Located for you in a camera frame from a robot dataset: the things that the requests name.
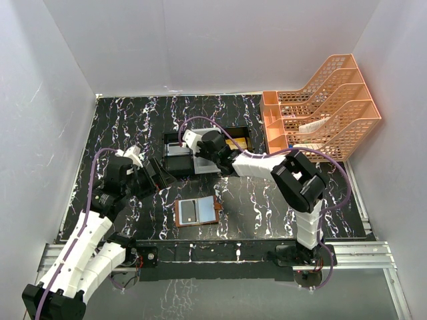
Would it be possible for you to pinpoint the white plastic bin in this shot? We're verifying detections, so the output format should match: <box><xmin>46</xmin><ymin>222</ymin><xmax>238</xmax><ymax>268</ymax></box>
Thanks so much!
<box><xmin>193</xmin><ymin>127</ymin><xmax>221</xmax><ymax>175</ymax></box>

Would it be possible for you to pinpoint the black plastic bin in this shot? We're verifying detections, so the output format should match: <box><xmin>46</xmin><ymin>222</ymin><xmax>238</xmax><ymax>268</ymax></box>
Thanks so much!
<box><xmin>163</xmin><ymin>132</ymin><xmax>195</xmax><ymax>177</ymax></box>

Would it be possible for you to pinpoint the black bin with gold card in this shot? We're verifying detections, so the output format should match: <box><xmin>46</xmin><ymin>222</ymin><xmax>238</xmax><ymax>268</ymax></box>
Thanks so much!
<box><xmin>225</xmin><ymin>126</ymin><xmax>253</xmax><ymax>152</ymax></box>

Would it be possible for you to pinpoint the silver chip card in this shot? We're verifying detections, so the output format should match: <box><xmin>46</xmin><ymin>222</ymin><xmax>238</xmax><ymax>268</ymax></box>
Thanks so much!
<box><xmin>179</xmin><ymin>200</ymin><xmax>197</xmax><ymax>224</ymax></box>

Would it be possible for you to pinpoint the brown leather card holder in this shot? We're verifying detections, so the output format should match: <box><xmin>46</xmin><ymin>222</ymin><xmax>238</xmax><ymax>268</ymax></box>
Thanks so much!
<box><xmin>175</xmin><ymin>195</ymin><xmax>223</xmax><ymax>227</ymax></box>

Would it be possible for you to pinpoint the orange mesh file organizer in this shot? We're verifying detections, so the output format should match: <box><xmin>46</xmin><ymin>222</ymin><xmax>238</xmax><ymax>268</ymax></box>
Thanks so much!
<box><xmin>260</xmin><ymin>54</ymin><xmax>382</xmax><ymax>161</ymax></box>

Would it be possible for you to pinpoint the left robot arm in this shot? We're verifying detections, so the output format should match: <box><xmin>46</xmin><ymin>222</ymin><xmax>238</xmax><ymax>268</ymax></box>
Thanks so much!
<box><xmin>22</xmin><ymin>155</ymin><xmax>175</xmax><ymax>319</ymax></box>

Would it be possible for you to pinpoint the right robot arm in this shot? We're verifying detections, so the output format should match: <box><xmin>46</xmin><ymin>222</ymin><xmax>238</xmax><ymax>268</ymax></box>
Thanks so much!
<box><xmin>183</xmin><ymin>130</ymin><xmax>328</xmax><ymax>264</ymax></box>

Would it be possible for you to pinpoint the gold credit card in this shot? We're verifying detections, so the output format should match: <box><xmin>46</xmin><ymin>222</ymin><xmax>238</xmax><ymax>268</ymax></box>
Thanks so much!
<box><xmin>226</xmin><ymin>137</ymin><xmax>248</xmax><ymax>150</ymax></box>

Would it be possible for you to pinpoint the white paper in organizer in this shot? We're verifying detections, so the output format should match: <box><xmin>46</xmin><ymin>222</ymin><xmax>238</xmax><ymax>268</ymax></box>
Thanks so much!
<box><xmin>298</xmin><ymin>117</ymin><xmax>330</xmax><ymax>134</ymax></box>

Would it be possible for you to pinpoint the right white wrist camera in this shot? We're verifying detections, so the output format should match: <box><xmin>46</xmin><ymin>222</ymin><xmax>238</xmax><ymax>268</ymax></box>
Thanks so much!
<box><xmin>183</xmin><ymin>129</ymin><xmax>202</xmax><ymax>153</ymax></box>

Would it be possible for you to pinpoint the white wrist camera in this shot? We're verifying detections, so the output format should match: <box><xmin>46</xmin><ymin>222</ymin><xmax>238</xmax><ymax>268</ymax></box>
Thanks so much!
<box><xmin>115</xmin><ymin>145</ymin><xmax>143</xmax><ymax>168</ymax></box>
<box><xmin>183</xmin><ymin>129</ymin><xmax>202</xmax><ymax>153</ymax></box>

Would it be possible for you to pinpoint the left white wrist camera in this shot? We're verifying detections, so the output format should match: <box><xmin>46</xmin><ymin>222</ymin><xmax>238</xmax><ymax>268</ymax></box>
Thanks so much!
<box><xmin>115</xmin><ymin>145</ymin><xmax>143</xmax><ymax>168</ymax></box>

